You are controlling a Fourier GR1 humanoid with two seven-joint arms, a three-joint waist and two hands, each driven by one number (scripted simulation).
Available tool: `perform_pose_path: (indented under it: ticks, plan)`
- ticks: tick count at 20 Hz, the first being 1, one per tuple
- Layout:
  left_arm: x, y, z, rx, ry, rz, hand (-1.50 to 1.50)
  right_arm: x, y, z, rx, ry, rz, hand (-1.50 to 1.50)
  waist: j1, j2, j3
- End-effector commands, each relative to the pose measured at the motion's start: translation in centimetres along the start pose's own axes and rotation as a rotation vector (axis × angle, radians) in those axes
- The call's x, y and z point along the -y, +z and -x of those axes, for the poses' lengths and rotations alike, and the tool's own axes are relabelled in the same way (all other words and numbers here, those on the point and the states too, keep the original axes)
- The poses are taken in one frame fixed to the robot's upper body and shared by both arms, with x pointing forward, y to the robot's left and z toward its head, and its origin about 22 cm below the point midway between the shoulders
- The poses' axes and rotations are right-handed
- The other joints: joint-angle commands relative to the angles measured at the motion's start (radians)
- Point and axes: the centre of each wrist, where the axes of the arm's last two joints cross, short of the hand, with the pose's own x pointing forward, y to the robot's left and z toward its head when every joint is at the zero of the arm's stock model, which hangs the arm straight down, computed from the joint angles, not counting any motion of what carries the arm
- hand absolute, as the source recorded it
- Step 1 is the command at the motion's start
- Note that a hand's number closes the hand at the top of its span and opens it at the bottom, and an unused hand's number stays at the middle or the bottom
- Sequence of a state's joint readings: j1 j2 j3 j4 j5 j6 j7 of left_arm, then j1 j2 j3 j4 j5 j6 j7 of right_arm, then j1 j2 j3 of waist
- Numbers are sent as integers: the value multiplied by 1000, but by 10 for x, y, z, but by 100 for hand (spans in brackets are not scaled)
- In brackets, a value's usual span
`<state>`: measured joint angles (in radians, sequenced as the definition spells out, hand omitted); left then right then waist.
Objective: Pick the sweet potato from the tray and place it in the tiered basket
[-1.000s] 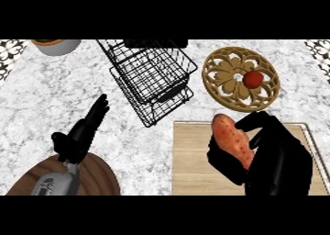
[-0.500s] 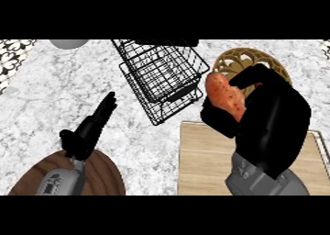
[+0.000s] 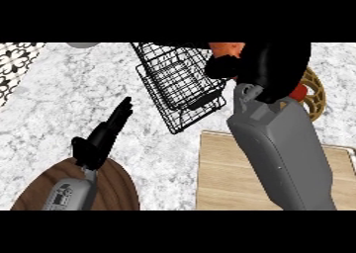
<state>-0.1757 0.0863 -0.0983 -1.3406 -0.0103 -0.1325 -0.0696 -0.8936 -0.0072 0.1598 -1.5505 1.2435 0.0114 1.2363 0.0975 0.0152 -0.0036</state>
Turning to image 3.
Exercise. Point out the golden wicker tray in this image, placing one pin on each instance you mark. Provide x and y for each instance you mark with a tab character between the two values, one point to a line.
316	95

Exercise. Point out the black white patterned tile panel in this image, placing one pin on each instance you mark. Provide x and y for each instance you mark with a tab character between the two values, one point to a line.
7	70

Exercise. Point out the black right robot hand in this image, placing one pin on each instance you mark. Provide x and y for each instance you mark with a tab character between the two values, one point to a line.
274	66

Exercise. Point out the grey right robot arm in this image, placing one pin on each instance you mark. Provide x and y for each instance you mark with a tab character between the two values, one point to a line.
282	154

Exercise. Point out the dark brown round wooden board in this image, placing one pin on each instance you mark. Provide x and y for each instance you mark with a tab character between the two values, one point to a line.
115	191

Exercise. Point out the pale wooden cutting board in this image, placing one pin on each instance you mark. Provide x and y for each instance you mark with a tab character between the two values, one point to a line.
218	174

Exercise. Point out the red round vegetable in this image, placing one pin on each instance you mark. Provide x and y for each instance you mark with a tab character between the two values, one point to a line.
298	93

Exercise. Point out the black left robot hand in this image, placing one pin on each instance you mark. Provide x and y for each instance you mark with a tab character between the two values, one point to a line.
97	141

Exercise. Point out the grey rounded object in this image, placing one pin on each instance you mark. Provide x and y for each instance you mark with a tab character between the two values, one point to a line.
82	44

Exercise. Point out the orange sweet potato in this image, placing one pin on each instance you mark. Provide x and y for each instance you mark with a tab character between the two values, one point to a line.
226	48

